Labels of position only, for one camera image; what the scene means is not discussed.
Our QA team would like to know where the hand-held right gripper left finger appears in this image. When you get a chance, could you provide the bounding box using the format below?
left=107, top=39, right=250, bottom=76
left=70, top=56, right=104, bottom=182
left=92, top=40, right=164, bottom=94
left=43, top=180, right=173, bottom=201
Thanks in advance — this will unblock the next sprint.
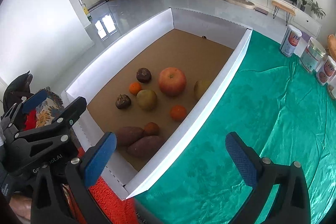
left=31, top=132, right=117, bottom=224

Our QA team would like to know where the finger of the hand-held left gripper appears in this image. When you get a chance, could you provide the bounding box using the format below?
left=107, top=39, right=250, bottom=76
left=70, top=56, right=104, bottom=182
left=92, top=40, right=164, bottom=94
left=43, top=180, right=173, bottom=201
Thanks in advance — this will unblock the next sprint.
left=0, top=89, right=48, bottom=133
left=14, top=96, right=88, bottom=157

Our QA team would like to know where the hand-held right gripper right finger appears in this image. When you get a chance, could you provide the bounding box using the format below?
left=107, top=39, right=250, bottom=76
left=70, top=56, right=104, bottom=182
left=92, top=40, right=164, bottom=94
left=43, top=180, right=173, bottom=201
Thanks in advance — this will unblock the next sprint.
left=225, top=132, right=315, bottom=224

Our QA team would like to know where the reddish sweet potato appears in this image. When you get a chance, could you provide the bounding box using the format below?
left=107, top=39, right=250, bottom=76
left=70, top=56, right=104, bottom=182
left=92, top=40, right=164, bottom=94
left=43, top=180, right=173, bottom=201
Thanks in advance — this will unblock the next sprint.
left=115, top=126, right=144, bottom=146
left=126, top=135, right=164, bottom=158

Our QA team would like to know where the small orange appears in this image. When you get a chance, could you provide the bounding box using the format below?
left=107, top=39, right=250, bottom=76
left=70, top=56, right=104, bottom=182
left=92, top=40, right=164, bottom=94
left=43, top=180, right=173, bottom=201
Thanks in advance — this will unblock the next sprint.
left=143, top=122, right=160, bottom=136
left=129, top=82, right=142, bottom=96
left=170, top=105, right=187, bottom=121

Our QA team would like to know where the green brown pear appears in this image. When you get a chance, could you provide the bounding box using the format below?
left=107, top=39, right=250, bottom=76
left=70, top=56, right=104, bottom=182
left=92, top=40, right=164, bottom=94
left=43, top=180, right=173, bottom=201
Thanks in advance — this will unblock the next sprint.
left=194, top=79, right=212, bottom=101
left=136, top=89, right=158, bottom=111

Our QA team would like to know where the red apple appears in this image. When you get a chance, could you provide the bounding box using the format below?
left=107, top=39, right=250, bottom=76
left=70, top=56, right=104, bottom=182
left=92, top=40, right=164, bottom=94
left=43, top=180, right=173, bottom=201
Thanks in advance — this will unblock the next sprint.
left=158, top=67, right=187, bottom=97

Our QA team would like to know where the white cardboard box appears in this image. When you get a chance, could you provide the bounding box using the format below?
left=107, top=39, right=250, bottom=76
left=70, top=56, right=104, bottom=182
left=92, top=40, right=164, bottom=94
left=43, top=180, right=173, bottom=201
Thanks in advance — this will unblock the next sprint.
left=61, top=7, right=253, bottom=201

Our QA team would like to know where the flower print cushion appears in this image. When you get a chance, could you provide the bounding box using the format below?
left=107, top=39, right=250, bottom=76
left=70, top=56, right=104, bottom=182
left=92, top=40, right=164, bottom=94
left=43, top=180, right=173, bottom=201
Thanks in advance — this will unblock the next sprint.
left=34, top=88, right=65, bottom=128

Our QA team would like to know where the black bag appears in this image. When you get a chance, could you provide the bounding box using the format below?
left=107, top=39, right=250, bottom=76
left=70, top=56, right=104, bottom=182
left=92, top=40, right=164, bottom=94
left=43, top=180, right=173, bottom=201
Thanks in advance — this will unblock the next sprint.
left=3, top=70, right=34, bottom=111

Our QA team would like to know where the red fluffy cloth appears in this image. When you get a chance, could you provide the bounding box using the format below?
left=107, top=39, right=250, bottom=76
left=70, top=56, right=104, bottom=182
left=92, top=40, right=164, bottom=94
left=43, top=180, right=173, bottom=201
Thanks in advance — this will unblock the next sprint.
left=60, top=177, right=139, bottom=224

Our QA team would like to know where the green satin tablecloth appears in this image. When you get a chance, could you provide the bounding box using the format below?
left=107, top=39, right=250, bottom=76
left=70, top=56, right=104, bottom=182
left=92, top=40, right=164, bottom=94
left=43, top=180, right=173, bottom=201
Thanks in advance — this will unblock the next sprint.
left=135, top=30, right=336, bottom=224

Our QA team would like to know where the pink label tin can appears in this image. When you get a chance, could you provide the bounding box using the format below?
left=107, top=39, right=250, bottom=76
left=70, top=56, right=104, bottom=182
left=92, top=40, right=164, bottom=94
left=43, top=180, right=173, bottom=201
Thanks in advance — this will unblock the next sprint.
left=316, top=55, right=336, bottom=86
left=280, top=25, right=303, bottom=57

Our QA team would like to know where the clear jar with teal label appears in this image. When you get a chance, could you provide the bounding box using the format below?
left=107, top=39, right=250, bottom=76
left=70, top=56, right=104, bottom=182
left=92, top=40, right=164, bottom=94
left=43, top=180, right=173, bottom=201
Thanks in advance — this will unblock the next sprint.
left=299, top=37, right=327, bottom=74

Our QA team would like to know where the orange lounge chair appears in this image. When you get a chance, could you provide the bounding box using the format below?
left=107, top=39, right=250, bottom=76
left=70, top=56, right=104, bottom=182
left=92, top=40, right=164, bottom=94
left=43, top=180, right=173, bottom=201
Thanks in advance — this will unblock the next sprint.
left=327, top=34, right=336, bottom=52

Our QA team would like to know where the oval beige floor mat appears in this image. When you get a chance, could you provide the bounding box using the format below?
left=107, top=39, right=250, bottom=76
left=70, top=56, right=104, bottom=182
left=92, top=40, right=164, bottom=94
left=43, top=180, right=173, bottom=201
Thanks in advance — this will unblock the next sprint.
left=225, top=0, right=256, bottom=10

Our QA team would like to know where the wooden bench with metal legs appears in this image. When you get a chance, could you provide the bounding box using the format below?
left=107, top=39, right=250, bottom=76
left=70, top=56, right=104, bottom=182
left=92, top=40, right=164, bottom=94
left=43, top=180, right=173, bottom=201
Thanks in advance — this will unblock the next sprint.
left=271, top=0, right=296, bottom=26

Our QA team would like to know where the large green potted plant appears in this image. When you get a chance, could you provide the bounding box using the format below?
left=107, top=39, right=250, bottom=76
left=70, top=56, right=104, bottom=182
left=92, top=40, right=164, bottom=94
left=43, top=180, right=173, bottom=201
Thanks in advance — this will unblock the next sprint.
left=307, top=0, right=326, bottom=19

